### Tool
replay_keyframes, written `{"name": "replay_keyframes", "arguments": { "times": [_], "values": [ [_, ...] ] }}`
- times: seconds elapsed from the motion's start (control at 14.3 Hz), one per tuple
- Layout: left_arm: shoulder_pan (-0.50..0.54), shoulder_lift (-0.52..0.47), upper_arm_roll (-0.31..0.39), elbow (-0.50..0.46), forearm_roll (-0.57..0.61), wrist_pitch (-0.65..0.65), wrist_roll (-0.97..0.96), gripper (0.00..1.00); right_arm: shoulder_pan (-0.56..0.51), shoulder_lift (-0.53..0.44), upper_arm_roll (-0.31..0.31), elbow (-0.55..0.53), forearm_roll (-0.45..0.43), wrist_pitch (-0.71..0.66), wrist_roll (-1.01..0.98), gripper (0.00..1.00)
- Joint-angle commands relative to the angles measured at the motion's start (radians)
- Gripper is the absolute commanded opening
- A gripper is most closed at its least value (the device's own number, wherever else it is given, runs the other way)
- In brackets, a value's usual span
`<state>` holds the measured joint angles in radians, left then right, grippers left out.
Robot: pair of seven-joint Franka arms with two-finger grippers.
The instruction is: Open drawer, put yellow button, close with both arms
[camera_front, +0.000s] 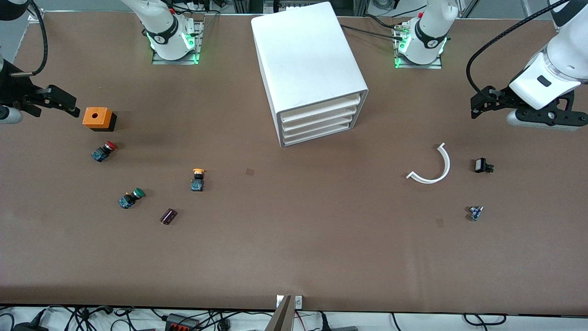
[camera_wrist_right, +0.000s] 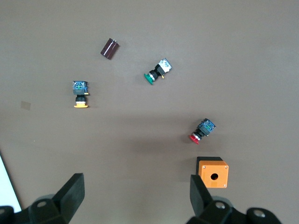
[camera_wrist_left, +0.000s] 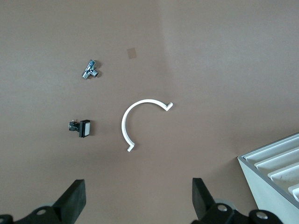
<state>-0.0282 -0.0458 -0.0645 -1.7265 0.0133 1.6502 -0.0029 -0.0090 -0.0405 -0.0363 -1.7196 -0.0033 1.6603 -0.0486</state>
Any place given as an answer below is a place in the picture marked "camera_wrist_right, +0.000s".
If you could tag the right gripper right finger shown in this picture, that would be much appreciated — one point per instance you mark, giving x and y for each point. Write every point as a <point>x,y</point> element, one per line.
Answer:
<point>201,200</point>

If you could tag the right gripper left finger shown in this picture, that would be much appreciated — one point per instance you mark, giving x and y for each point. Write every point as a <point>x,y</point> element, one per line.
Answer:
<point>67,198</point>

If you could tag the yellow push button switch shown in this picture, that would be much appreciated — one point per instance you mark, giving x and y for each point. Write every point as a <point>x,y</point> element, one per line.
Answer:
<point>80,93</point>

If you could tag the white drawer cabinet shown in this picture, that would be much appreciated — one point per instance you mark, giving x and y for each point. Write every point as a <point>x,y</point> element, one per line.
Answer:
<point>7,186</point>

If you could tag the small brown tape patch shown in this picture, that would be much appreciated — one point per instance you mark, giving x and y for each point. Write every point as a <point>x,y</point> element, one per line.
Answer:
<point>25,105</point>

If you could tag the dark red cylindrical capacitor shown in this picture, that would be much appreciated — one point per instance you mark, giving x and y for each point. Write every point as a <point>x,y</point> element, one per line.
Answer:
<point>109,49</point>

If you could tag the orange button enclosure box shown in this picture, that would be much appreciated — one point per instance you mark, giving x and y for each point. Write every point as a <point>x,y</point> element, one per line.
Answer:
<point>208,171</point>

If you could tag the red push button switch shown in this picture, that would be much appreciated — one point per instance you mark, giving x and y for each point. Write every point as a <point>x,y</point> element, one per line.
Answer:
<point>203,130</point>

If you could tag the green push button switch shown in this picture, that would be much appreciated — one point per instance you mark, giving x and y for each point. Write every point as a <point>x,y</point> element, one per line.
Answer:
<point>156,71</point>

